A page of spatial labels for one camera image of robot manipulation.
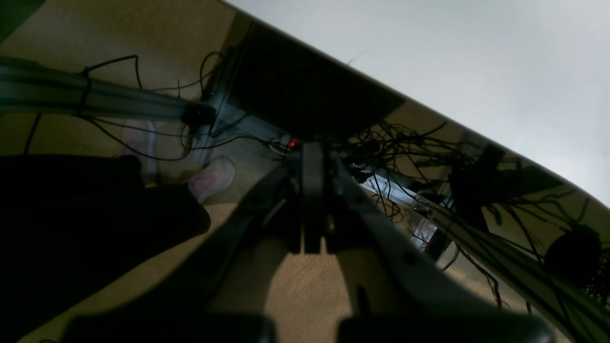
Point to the black office chair seat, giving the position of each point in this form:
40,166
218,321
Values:
71,225

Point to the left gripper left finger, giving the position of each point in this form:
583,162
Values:
217,295

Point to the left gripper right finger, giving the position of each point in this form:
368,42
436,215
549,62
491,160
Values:
397,294

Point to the white power strip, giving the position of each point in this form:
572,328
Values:
282,146

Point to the pink white shoe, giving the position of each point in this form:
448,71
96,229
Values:
215,178

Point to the aluminium frame rail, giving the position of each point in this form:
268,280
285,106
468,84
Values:
27,87

